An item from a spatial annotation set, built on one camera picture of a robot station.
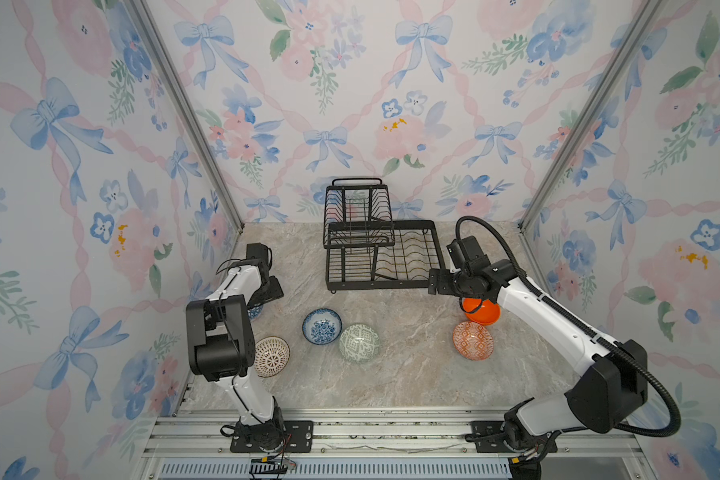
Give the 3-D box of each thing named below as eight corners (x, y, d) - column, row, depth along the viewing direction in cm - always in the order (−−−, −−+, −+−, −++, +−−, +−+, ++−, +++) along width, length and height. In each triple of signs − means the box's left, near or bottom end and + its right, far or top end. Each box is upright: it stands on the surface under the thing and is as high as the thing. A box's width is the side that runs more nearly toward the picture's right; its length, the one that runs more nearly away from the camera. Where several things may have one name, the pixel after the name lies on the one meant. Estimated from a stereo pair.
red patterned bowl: (455, 360, 88) (459, 354, 84) (448, 328, 95) (452, 321, 91) (492, 360, 88) (498, 354, 84) (483, 328, 95) (488, 321, 91)
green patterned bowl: (339, 362, 88) (338, 356, 84) (341, 331, 94) (340, 324, 90) (380, 362, 88) (380, 356, 84) (379, 331, 94) (379, 324, 90)
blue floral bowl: (303, 345, 91) (300, 339, 87) (307, 316, 97) (304, 308, 93) (341, 345, 91) (340, 339, 87) (342, 316, 97) (342, 308, 93)
